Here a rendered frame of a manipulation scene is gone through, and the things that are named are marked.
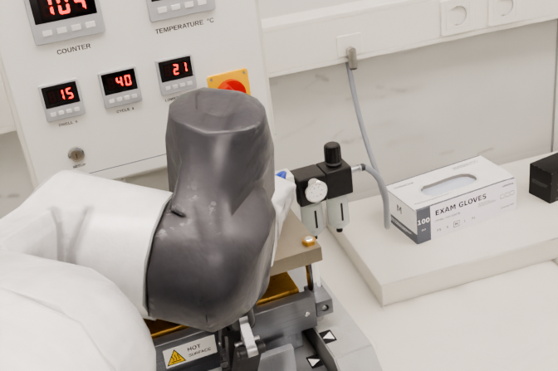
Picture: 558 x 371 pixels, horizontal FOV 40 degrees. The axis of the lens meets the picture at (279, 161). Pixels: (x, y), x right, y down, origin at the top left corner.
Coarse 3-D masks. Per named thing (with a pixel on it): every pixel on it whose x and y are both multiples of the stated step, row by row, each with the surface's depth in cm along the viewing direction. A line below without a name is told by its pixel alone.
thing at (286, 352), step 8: (304, 336) 96; (288, 344) 89; (304, 344) 94; (272, 352) 88; (280, 352) 88; (288, 352) 88; (296, 352) 93; (304, 352) 93; (312, 352) 93; (264, 360) 87; (272, 360) 88; (280, 360) 88; (288, 360) 89; (296, 360) 92; (304, 360) 92; (216, 368) 86; (264, 368) 88; (272, 368) 88; (280, 368) 89; (288, 368) 89; (296, 368) 91; (304, 368) 91; (320, 368) 90
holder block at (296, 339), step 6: (288, 336) 93; (294, 336) 93; (300, 336) 93; (270, 342) 92; (276, 342) 92; (282, 342) 93; (288, 342) 93; (294, 342) 93; (300, 342) 94; (270, 348) 92; (294, 348) 94; (216, 360) 90; (198, 366) 90; (204, 366) 90; (210, 366) 90; (216, 366) 91
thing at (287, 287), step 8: (272, 280) 92; (280, 280) 92; (288, 280) 92; (272, 288) 91; (280, 288) 90; (288, 288) 90; (296, 288) 90; (264, 296) 89; (272, 296) 89; (280, 296) 90; (144, 320) 88; (152, 320) 88; (160, 320) 88; (152, 328) 86; (160, 328) 86; (168, 328) 86; (176, 328) 86; (184, 328) 87; (152, 336) 86
